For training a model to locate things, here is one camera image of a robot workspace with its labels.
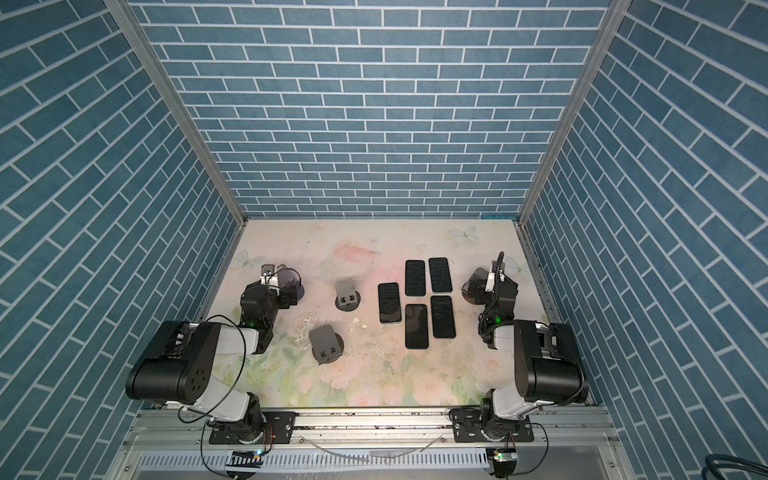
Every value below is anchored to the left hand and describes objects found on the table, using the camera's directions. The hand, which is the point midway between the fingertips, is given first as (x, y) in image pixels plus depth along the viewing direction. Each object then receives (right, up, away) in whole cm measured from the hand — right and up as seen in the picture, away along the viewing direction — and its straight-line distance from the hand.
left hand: (278, 279), depth 93 cm
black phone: (+53, 0, +12) cm, 54 cm away
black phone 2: (+44, -2, +9) cm, 45 cm away
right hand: (+67, +2, 0) cm, 67 cm away
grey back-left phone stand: (+22, -6, -1) cm, 23 cm away
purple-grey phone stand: (+4, 0, 0) cm, 4 cm away
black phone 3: (+35, -10, +2) cm, 37 cm away
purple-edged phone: (+52, -13, -2) cm, 54 cm away
